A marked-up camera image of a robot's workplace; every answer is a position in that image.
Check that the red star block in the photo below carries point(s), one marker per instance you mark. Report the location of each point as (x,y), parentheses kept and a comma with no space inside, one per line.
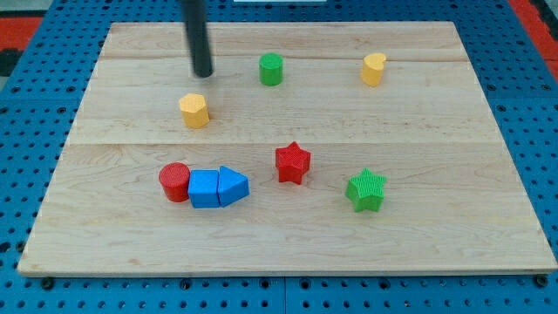
(292,163)

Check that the green star block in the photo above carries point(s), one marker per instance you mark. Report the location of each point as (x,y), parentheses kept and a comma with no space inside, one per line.
(366,191)

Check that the blue triangle block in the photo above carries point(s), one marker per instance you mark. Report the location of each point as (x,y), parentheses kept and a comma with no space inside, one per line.
(232,186)

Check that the wooden board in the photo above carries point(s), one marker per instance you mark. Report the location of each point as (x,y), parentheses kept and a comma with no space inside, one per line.
(453,201)

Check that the blue cube block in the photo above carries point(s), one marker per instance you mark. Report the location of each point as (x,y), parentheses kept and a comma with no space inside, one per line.
(203,188)

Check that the green cylinder block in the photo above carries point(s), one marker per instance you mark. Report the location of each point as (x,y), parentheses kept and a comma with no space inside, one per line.
(270,69)

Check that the yellow hexagon block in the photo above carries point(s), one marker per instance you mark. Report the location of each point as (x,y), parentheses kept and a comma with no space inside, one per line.
(194,110)

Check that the red cylinder block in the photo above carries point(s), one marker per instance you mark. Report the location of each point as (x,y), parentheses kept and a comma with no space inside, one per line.
(174,179)

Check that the yellow heart block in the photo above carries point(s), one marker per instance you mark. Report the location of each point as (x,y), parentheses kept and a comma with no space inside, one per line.
(372,69)

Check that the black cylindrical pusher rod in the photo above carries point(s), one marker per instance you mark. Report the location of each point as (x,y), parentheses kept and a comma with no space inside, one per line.
(195,22)

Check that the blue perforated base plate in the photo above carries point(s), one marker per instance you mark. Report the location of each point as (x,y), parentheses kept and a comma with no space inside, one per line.
(39,101)

